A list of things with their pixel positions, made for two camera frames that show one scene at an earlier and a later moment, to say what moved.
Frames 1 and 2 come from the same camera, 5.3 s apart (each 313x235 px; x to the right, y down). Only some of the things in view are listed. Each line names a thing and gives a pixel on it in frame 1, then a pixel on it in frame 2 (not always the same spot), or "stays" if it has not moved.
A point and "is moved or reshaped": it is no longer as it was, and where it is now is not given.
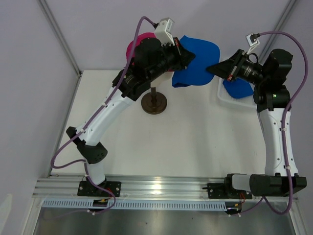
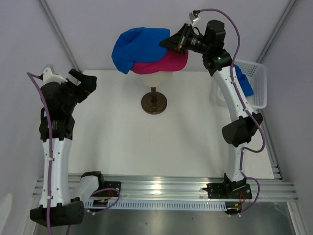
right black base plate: x=218 y=191 stays
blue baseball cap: x=206 y=54 -> x=139 y=44
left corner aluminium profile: x=44 y=6 stays
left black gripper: x=184 y=57 -> x=88 y=83
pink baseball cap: x=140 y=37 is moved or reshaped
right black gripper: x=228 y=68 -> x=178 y=42
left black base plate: x=86 y=189 stays
